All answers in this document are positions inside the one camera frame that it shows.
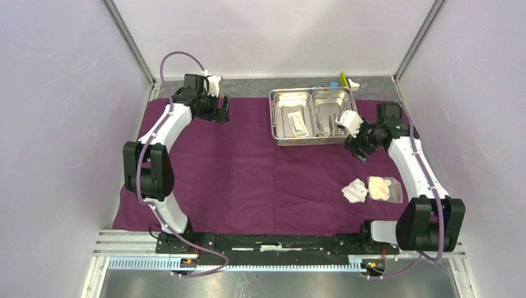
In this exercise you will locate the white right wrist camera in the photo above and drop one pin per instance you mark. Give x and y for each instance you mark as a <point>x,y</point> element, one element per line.
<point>351,122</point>

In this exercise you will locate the aluminium frame rail left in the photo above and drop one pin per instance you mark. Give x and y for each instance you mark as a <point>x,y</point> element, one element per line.
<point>135,81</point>

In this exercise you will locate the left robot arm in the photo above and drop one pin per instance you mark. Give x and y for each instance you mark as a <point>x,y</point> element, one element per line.
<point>147,167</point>

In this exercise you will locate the yellow-green plastic block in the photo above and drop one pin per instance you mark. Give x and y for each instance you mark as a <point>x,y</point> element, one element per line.
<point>343,79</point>

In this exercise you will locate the aluminium frame post right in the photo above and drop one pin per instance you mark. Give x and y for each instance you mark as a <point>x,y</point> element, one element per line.
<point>418,39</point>

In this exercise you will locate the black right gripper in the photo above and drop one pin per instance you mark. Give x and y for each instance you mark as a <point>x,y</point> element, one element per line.
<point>352,146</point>

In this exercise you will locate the white plastic block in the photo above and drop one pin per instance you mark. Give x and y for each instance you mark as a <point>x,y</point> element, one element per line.
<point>353,85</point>

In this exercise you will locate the aluminium frame rail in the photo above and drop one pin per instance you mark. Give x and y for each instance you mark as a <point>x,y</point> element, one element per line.
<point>153,264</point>
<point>135,81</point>

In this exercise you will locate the green suture packet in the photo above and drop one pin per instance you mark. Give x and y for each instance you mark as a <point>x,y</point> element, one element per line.
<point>298,124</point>

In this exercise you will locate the white gauze packet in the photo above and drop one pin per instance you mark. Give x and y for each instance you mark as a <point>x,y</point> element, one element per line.
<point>355,192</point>

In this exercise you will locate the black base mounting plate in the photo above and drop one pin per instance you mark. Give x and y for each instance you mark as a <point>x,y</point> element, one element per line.
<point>270,250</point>

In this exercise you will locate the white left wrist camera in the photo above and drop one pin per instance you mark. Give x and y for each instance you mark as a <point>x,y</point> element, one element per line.
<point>213,83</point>

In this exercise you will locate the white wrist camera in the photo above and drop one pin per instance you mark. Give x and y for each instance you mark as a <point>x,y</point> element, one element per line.
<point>351,122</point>
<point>213,83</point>

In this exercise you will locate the white gauze pad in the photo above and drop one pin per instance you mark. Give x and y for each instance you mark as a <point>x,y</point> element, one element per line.
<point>385,189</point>

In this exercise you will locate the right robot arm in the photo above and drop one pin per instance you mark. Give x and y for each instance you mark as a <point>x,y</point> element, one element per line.
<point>432,219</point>

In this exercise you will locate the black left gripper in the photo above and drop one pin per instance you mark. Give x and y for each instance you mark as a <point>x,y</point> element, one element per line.
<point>221,117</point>

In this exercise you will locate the aluminium front frame rail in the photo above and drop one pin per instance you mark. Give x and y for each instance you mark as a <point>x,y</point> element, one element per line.
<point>153,264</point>

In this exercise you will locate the steel two-compartment tray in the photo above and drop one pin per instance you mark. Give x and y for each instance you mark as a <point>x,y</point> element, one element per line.
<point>306,100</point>

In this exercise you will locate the steel forceps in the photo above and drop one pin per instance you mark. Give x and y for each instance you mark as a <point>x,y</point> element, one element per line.
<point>333,126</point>

